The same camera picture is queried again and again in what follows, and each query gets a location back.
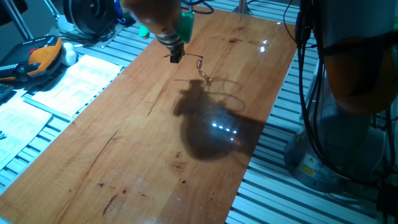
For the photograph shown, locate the white rounded plastic object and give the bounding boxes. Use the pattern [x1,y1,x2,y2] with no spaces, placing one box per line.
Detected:
[60,42,78,67]

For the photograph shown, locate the black round spool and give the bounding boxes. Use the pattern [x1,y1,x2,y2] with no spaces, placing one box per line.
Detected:
[63,0,118,35]

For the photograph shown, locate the glossy wooden board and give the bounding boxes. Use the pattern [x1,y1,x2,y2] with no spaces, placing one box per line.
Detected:
[0,4,298,224]

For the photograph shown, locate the aluminium frame post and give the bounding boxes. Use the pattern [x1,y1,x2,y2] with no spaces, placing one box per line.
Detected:
[233,0,253,16]

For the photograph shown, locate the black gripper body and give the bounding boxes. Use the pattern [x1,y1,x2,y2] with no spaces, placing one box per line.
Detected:
[160,39,186,57]

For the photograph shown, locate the forearm in black sleeve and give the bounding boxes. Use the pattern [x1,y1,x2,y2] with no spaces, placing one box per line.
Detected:
[0,0,29,26]

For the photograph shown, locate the blue fabric bag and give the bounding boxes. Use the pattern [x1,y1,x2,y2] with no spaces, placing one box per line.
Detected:
[113,0,127,24]

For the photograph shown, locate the black cables beside spool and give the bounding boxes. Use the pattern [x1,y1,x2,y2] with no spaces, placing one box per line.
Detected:
[58,25,125,43]

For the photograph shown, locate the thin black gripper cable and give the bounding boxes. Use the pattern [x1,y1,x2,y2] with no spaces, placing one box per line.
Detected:
[182,0,215,15]

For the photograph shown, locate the orange black teach pendant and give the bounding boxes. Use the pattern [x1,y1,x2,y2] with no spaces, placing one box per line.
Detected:
[0,35,65,83]

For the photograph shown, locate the grey metal strut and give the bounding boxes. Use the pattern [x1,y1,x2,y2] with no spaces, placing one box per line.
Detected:
[1,0,34,41]

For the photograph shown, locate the white printed paper sheet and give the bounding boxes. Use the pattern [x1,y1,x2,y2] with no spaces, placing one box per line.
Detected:
[30,54,124,118]
[0,96,53,171]

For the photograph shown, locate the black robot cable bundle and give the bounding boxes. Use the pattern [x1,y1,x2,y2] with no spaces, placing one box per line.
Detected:
[282,0,388,188]

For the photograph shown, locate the brown thin-framed glasses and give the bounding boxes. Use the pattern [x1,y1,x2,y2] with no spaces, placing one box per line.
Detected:
[164,52,214,84]

